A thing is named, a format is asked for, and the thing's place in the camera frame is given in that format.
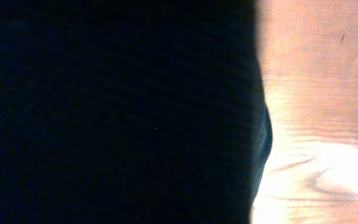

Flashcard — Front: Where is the black polo shirt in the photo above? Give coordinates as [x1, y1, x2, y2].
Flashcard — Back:
[0, 0, 272, 224]

